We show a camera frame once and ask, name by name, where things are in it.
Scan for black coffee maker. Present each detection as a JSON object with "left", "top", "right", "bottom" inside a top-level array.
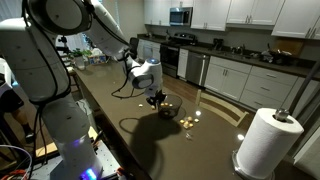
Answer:
[{"left": 212, "top": 38, "right": 225, "bottom": 52}]

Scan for dark kitchen countertop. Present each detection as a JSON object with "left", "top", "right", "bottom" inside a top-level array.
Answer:
[{"left": 137, "top": 33, "right": 320, "bottom": 81}]

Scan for black and orange tool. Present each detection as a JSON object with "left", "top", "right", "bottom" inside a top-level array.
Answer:
[{"left": 111, "top": 166, "right": 134, "bottom": 180}]

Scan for small potted green plant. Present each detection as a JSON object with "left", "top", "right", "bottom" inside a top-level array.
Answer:
[{"left": 68, "top": 48, "right": 93, "bottom": 71}]

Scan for white upper kitchen cabinets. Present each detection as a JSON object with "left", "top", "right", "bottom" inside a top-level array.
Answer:
[{"left": 143, "top": 0, "right": 320, "bottom": 40}]

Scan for black tripod pole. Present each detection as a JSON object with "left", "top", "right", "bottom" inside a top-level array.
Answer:
[{"left": 288, "top": 59, "right": 320, "bottom": 115}]

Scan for stainless steel dishwasher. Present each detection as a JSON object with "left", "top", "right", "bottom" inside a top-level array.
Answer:
[{"left": 185, "top": 51, "right": 210, "bottom": 87}]

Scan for light wooden chair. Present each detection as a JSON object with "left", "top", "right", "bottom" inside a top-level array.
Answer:
[{"left": 194, "top": 89, "right": 250, "bottom": 128}]

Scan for tall leafy house plant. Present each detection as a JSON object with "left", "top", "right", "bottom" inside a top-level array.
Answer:
[{"left": 83, "top": 33, "right": 96, "bottom": 51}]

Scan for white lower kitchen cabinets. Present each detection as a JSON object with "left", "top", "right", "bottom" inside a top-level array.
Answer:
[{"left": 137, "top": 39, "right": 320, "bottom": 113}]

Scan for black mesh basket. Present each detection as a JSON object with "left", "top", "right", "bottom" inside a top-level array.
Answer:
[{"left": 156, "top": 94, "right": 184, "bottom": 120}]

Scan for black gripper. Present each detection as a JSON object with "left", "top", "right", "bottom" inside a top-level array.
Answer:
[{"left": 145, "top": 88, "right": 167, "bottom": 110}]

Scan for pile of dishes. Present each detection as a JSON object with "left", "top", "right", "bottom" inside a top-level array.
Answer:
[{"left": 259, "top": 48, "right": 295, "bottom": 66}]

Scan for stainless steel microwave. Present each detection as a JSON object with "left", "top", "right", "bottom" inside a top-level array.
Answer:
[{"left": 169, "top": 7, "right": 194, "bottom": 27}]

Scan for metal paper towel holder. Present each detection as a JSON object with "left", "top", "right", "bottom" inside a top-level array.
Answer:
[{"left": 230, "top": 108, "right": 292, "bottom": 180}]

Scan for black camera on tripod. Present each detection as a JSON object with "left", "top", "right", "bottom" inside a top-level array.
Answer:
[{"left": 56, "top": 34, "right": 69, "bottom": 54}]

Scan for white kitchen cabinets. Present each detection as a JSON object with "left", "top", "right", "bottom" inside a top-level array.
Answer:
[
  {"left": 137, "top": 39, "right": 320, "bottom": 113},
  {"left": 143, "top": 0, "right": 320, "bottom": 40}
]

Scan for white paper towel roll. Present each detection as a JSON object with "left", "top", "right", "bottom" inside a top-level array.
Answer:
[{"left": 237, "top": 107, "right": 305, "bottom": 179}]

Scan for black kitchen stove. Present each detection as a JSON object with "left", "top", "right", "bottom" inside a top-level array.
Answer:
[{"left": 159, "top": 32, "right": 198, "bottom": 79}]

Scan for perforated robot mounting plate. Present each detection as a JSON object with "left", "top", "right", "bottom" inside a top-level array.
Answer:
[{"left": 31, "top": 139, "right": 123, "bottom": 180}]

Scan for thin white cable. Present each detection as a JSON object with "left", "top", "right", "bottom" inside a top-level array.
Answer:
[{"left": 0, "top": 143, "right": 35, "bottom": 180}]

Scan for kitchen sink faucet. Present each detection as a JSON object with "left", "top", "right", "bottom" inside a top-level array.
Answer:
[{"left": 230, "top": 44, "right": 248, "bottom": 56}]

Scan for red cable bundle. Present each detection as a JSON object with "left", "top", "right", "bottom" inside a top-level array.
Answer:
[{"left": 0, "top": 168, "right": 34, "bottom": 180}]

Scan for black office chair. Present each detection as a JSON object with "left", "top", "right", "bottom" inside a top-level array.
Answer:
[{"left": 128, "top": 37, "right": 140, "bottom": 60}]

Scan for wooden cutting board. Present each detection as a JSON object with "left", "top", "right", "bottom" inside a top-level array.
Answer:
[{"left": 274, "top": 39, "right": 305, "bottom": 57}]

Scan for dark wooden chair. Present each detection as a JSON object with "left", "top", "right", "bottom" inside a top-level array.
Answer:
[{"left": 65, "top": 65, "right": 82, "bottom": 92}]

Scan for patterned tissue box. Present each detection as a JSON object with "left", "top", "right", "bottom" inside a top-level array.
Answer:
[{"left": 87, "top": 49, "right": 108, "bottom": 66}]

